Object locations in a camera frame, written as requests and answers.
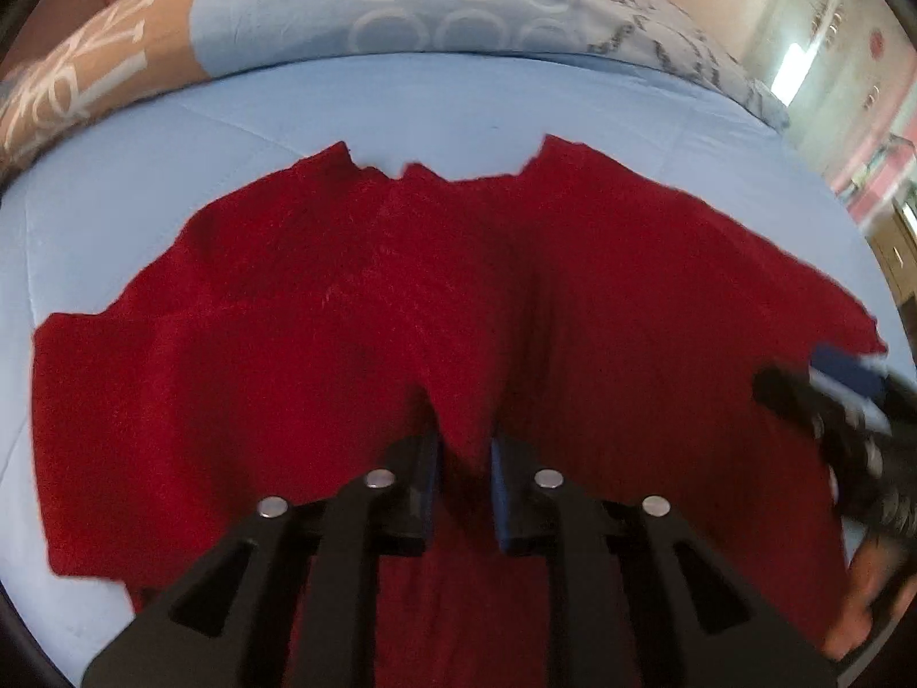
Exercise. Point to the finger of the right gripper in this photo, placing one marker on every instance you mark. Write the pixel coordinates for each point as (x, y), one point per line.
(848, 370)
(793, 397)

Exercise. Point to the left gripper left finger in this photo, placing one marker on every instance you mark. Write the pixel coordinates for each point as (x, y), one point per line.
(288, 598)

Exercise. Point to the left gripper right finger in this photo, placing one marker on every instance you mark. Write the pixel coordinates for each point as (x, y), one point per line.
(636, 598)

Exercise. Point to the red knit sweater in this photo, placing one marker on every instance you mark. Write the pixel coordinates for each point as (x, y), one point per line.
(299, 326)

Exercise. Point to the person right hand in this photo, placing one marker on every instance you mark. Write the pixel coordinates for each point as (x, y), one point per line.
(881, 573)

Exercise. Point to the light blue bed sheet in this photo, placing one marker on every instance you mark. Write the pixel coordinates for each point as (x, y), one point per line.
(107, 201)

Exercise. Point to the blue brown patterned pillow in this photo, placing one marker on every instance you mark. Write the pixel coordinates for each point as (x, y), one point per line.
(134, 50)

